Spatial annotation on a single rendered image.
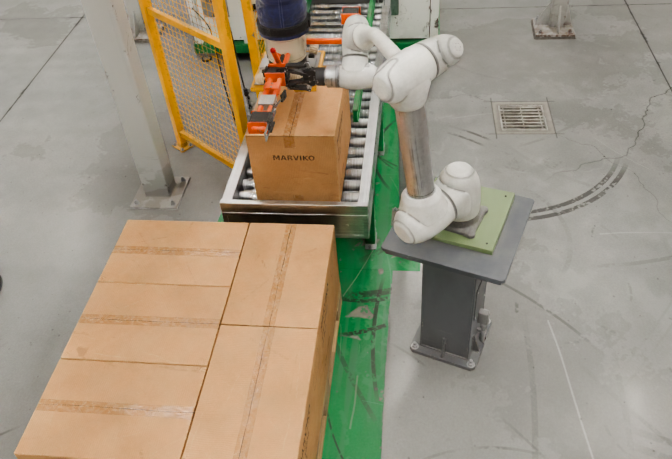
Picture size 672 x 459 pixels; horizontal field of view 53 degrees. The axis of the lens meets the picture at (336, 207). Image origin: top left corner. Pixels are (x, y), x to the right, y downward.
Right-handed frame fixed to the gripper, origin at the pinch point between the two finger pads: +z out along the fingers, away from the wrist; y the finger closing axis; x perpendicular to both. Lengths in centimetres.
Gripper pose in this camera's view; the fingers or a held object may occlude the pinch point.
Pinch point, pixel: (276, 76)
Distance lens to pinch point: 283.1
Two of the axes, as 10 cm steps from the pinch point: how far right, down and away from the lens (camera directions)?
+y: 0.6, 7.4, 6.6
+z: -9.9, -0.2, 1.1
